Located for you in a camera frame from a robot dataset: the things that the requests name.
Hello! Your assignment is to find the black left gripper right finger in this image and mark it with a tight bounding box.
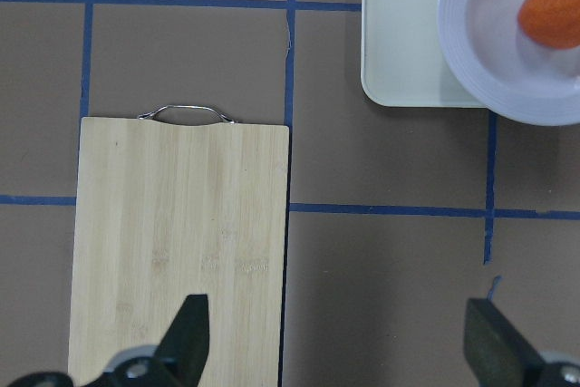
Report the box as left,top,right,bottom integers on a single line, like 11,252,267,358
463,298,546,386

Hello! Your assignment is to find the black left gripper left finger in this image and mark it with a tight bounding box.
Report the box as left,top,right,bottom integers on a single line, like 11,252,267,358
153,294,210,386

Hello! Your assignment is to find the white round plate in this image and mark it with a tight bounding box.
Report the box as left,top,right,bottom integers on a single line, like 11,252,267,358
437,0,579,126

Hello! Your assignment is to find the orange fruit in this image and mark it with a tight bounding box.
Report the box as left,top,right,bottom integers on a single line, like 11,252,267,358
517,0,579,50

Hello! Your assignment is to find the cream tray with bear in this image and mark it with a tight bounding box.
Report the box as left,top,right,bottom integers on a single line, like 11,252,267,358
361,0,479,108

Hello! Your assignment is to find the bamboo cutting board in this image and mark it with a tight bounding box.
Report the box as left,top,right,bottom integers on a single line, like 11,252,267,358
68,117,290,386

